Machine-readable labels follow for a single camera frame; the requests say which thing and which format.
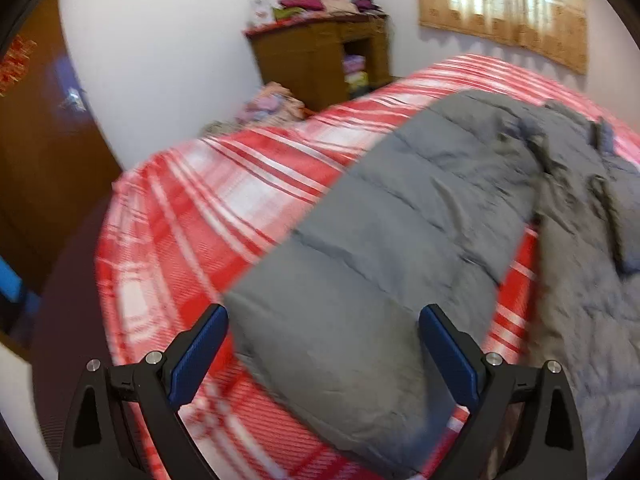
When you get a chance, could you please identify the bed with red plaid sheet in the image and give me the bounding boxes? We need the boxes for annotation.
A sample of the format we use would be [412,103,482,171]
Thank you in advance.
[95,52,640,480]

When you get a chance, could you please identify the grey puffer jacket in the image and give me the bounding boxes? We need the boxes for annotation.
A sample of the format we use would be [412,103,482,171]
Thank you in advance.
[222,89,640,478]

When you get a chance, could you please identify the white printed card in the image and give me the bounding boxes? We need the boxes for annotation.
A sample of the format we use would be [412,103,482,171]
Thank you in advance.
[249,0,275,28]

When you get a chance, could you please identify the metal door handle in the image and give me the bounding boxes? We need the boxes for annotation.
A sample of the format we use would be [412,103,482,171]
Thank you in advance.
[61,87,87,112]

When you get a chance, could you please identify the folded clothes inside desk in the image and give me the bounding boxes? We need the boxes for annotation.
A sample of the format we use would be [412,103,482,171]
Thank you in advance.
[342,54,370,98]

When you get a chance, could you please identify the beige patterned curtain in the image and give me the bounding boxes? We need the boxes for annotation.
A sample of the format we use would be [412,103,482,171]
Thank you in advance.
[417,0,588,76]

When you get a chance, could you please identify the red door decoration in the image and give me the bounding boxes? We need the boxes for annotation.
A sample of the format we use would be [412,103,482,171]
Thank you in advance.
[0,35,38,97]

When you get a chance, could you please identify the brown wooden door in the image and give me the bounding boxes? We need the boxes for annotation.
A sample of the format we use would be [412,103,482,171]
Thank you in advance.
[0,0,123,346]

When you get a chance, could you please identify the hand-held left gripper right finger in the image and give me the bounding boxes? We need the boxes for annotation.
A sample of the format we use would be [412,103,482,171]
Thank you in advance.
[419,303,588,480]

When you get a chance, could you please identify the blue object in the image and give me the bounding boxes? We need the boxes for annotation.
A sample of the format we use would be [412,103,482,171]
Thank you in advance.
[0,255,26,306]

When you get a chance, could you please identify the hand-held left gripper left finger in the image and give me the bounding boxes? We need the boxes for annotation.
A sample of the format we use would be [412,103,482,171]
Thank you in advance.
[59,303,230,480]

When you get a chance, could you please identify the brown wooden desk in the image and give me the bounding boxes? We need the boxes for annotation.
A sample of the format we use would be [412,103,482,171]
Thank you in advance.
[244,14,391,111]

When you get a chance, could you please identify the heap of clothes on floor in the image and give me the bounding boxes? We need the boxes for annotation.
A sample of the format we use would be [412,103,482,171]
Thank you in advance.
[235,82,307,126]

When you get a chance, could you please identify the pile of clothes on desk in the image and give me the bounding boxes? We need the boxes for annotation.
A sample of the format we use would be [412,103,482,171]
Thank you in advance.
[272,0,383,23]

